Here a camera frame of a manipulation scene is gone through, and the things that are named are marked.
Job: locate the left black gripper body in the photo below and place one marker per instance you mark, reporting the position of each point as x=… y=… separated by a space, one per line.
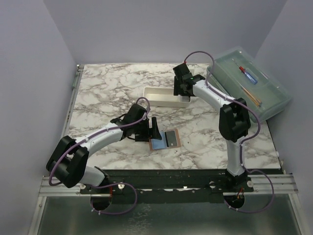
x=142 y=128

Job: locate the black credit card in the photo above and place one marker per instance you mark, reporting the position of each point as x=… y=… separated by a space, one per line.
x=171 y=138

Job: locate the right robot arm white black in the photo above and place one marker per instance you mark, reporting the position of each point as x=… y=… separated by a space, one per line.
x=234 y=121

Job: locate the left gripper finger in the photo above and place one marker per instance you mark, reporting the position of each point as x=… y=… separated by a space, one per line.
x=142 y=139
x=155 y=134

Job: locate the orange pencil tool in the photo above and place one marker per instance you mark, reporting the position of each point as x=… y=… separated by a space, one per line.
x=253 y=98

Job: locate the aluminium frame rail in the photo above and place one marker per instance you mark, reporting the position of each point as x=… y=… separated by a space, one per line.
x=41 y=200

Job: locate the clear green plastic toolbox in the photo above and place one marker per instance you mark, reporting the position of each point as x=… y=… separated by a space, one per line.
x=227 y=77

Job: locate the white rectangular tray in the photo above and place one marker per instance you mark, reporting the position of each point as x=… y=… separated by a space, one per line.
x=164 y=97

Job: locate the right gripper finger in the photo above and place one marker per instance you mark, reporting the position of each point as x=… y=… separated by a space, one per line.
x=176 y=86
x=187 y=93

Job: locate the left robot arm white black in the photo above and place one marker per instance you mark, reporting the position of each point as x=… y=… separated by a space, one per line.
x=68 y=162

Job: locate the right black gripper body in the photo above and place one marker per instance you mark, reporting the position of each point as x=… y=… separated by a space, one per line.
x=181 y=89

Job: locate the red blue screwdriver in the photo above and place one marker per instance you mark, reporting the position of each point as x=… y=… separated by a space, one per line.
x=246 y=73

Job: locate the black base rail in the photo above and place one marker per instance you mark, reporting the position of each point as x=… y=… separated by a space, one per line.
x=164 y=186

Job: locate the tan leather card holder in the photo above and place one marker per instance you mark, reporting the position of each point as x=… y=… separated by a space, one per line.
x=161 y=144

